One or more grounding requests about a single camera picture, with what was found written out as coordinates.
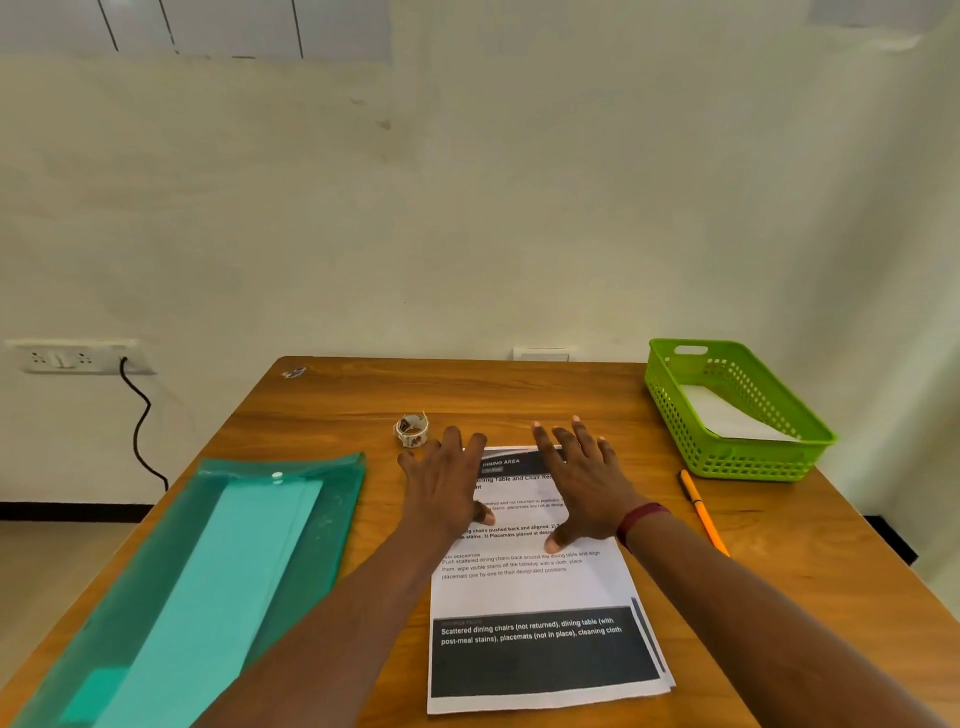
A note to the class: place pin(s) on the black skirting board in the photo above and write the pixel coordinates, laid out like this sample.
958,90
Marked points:
75,512

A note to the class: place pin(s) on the person's left hand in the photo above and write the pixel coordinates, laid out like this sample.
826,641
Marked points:
442,495

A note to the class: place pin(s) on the person's left forearm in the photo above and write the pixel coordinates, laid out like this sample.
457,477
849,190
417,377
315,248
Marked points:
322,652

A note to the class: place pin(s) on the white wall socket panel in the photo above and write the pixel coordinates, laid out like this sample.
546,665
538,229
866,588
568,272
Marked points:
60,358

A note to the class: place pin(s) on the orange pen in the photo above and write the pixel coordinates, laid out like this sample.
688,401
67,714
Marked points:
701,510

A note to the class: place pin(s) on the small clear tape roll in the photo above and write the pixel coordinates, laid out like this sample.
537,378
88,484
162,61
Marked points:
412,433

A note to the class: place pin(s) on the person's right forearm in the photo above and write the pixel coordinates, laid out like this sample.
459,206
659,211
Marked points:
765,637

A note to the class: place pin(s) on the person's right hand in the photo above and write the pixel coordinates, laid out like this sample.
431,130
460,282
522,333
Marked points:
592,495

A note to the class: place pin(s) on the white blank wall plate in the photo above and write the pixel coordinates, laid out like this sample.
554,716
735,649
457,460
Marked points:
544,354

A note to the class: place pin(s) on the dark red wrist band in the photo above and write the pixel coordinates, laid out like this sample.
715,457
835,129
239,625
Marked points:
641,517

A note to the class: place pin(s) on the white envelope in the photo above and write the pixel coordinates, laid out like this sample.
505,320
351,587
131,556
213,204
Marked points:
727,420

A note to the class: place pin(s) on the green plastic basket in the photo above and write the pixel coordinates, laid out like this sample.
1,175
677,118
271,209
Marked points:
765,465

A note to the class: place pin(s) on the green translucent plastic folder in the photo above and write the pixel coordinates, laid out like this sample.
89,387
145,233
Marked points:
337,510

